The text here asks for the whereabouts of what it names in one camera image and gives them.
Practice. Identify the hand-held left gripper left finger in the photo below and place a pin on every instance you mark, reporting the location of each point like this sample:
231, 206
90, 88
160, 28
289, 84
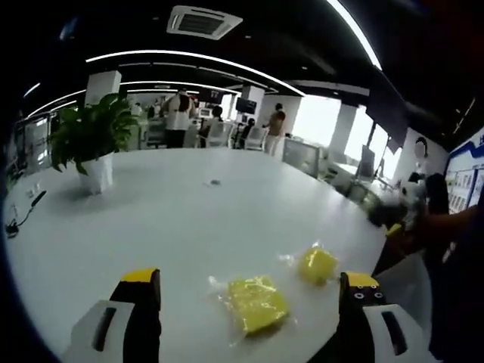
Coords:
141, 317

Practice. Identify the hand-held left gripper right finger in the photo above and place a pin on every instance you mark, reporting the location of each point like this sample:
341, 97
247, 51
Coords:
353, 325

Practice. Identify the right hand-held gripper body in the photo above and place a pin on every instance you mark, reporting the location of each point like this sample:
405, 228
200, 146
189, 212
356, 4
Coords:
414, 193

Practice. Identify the round yellow bagged silicone block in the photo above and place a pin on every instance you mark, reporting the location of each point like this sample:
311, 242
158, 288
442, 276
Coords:
315, 266

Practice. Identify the square yellow bagged silicone block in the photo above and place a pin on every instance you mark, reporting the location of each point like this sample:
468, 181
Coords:
259, 306

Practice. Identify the person's dark clothing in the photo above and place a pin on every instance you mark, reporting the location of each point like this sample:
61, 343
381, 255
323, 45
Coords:
461, 295

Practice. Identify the straight ceiling light strip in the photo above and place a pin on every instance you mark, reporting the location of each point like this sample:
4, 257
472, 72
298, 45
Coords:
357, 32

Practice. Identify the green plant in white pot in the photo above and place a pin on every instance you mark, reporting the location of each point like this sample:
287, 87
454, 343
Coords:
92, 128

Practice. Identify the long curved ceiling light strip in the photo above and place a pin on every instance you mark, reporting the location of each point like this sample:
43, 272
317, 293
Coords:
196, 57

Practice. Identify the ceiling air conditioner vent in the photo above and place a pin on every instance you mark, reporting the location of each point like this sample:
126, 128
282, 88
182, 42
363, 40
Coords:
204, 22

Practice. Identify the blue white wall poster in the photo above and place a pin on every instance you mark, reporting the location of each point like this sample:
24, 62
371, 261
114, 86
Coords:
465, 177

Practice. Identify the dark wall screen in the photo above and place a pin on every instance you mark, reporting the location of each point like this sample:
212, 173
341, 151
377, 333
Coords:
246, 104

